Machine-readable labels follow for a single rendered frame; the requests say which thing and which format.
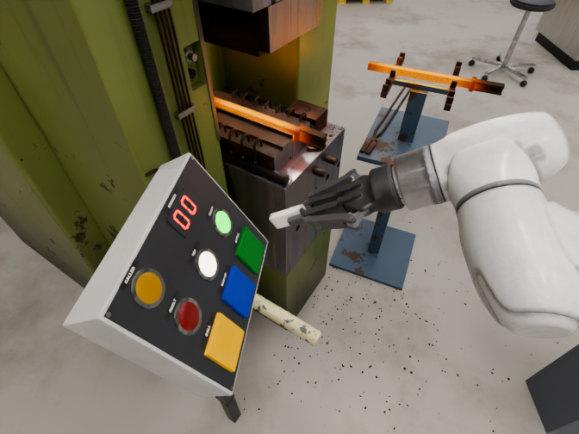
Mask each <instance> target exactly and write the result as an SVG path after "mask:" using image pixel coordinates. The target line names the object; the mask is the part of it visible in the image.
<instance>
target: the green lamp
mask: <svg viewBox="0 0 579 434"><path fill-rule="evenodd" d="M215 222H216V225H217V227H218V229H219V230H220V231H221V232H222V233H228V232H229V230H230V227H231V224H230V219H229V218H228V216H227V214H226V213H224V212H222V211H220V212H218V213H217V214H216V216H215Z"/></svg>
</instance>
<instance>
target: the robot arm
mask: <svg viewBox="0 0 579 434"><path fill-rule="evenodd" d="M569 158H570V147H569V143H568V140H567V138H566V136H565V134H564V132H563V129H562V128H561V127H560V125H559V124H558V123H557V121H556V120H555V119H554V118H553V117H552V116H551V115H549V114H547V113H546V112H527V113H520V114H514V115H507V116H502V117H498V118H494V119H491V120H488V121H483V122H479V123H477V124H474V125H471V126H468V127H465V128H462V129H460V130H457V131H456V132H454V133H450V134H448V135H447V136H445V137H444V138H443V139H441V140H439V141H438V142H436V143H433V144H431V145H429V146H423V147H421V148H419V149H416V150H413V151H411V152H406V153H403V154H401V155H398V156H396V157H395V159H394V165H392V164H384V165H381V166H378V167H376V168H373V169H371V170H370V172H369V175H362V176H360V175H359V174H358V172H357V171H356V169H351V170H350V171H348V172H347V173H346V174H345V175H344V176H342V177H339V178H337V179H335V180H333V181H331V182H330V183H327V184H325V185H323V186H321V187H319V188H318V189H315V190H313V191H311V192H309V193H308V199H307V200H305V201H304V202H303V203H300V204H297V205H295V206H292V207H290V208H287V209H284V210H282V211H279V212H275V213H273V214H271V215H270V218H269V220H270V221H271V223H272V224H273V225H274V226H275V227H276V229H279V228H282V227H286V226H297V225H300V224H303V223H306V225H307V226H308V228H309V229H310V230H311V231H313V230H327V229H342V228H349V229H352V230H355V231H357V230H359V229H360V228H361V226H360V224H359V223H360V221H361V220H362V219H363V218H364V217H365V216H369V215H370V214H372V213H374V212H376V211H378V212H382V213H388V212H391V211H395V210H398V209H401V208H403V207H404V206H405V204H406V206H407V207H408V209H409V210H415V209H419V208H425V207H429V206H432V205H436V204H442V203H443V202H451V203H452V205H453V207H454V209H455V211H456V214H457V217H458V230H459V238H460V243H461V247H462V251H463V254H464V259H465V262H466V264H467V268H468V271H469V272H470V277H471V280H472V281H473V284H474V286H475V289H476V291H477V293H478V295H479V297H480V299H481V301H482V303H483V305H484V306H485V307H486V309H487V310H488V312H489V313H490V315H491V316H492V317H493V318H494V320H495V321H496V322H497V323H498V324H499V325H501V326H504V327H505V328H507V329H508V330H509V331H510V332H512V333H514V334H517V335H519V336H522V337H526V338H542V339H549V338H563V337H567V336H569V335H570V334H572V333H574V332H575V331H576V330H577V329H579V212H577V211H573V210H570V209H567V208H565V207H563V206H561V205H559V204H558V203H556V202H554V201H549V202H548V201H547V200H546V198H545V195H544V193H543V191H542V189H541V186H540V183H542V182H544V181H546V180H548V179H550V178H551V177H553V176H554V175H555V174H557V173H558V172H559V171H560V170H561V169H562V168H563V167H564V166H565V165H566V164H567V163H568V161H569ZM316 195H317V196H316Z"/></svg>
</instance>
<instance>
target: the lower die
mask: <svg viewBox="0 0 579 434"><path fill-rule="evenodd" d="M213 94H214V96H216V97H219V98H220V99H223V100H226V101H229V102H232V103H235V104H238V105H240V106H243V107H245V108H248V109H252V110H254V111H257V112H259V113H262V114H265V115H269V116H271V117H274V118H277V119H279V120H281V121H286V122H288V123H290V124H293V125H296V126H298V127H299V126H301V124H303V125H306V127H310V122H309V121H305V120H302V121H299V118H296V117H294V116H291V115H290V116H289V117H287V114H285V113H282V112H279V111H277V114H276V110H274V109H271V108H267V107H266V109H264V106H262V105H259V104H257V103H255V105H254V106H253V102H250V101H247V100H245V101H244V102H242V98H239V97H237V96H235V97H234V98H232V95H230V94H228V93H225V92H222V91H219V90H215V89H213ZM215 108H216V113H217V119H218V124H219V126H220V124H225V125H226V127H227V132H226V133H225V132H224V127H221V129H220V135H221V144H222V148H224V149H227V150H229V151H230V145H229V139H228V135H229V132H230V131H231V130H232V129H233V128H236V129H237V130H238V135H239V137H236V135H235V131H233V132H232V135H231V139H232V145H233V152H234V153H236V154H239V155H240V156H241V155H242V152H241V145H240V139H241V137H242V135H243V134H245V133H248V134H249V135H250V142H248V141H247V136H246V137H245V138H244V140H243V144H244V152H245V155H246V158H249V159H251V160H252V161H253V160H254V156H253V143H254V141H255V140H256V139H257V138H260V139H261V140H262V142H263V146H262V147H260V144H259V141H258V142H257V144H256V155H257V160H258V163H259V164H262V165H264V166H267V167H269V168H271V169H273V170H275V171H280V170H281V169H282V168H283V167H284V166H285V165H286V164H287V163H288V162H289V161H290V157H291V159H292V158H293V157H294V156H295V155H296V154H297V153H299V152H300V151H301V150H302V149H303V148H304V147H305V146H306V145H305V144H303V143H301V142H299V141H298V142H295V141H294V134H293V133H289V132H287V131H284V130H282V129H280V128H277V127H273V126H271V125H268V124H265V123H263V122H261V121H257V120H254V119H252V118H249V117H247V116H244V115H241V114H238V113H235V112H233V111H231V110H228V109H225V108H222V107H219V106H217V105H215Z"/></svg>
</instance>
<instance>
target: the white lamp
mask: <svg viewBox="0 0 579 434"><path fill-rule="evenodd" d="M199 266H200V269H201V271H202V273H203V274H204V275H205V276H212V275H213V274H214V273H215V272H216V261H215V257H214V256H213V255H212V254H211V253H210V252H208V251H205V252H203V253H202V254H201V256H200V258H199Z"/></svg>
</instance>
